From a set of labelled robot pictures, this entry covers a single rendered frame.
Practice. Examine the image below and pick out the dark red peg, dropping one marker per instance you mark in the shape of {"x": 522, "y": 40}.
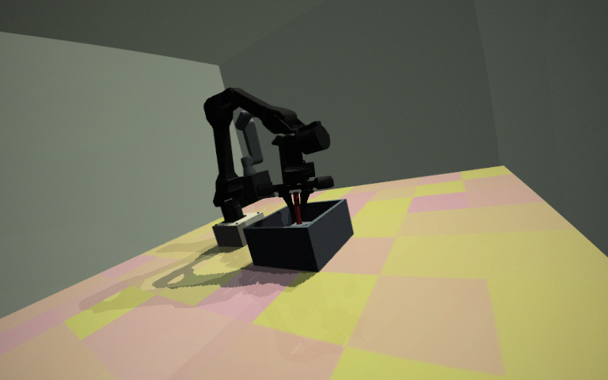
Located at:
{"x": 297, "y": 208}

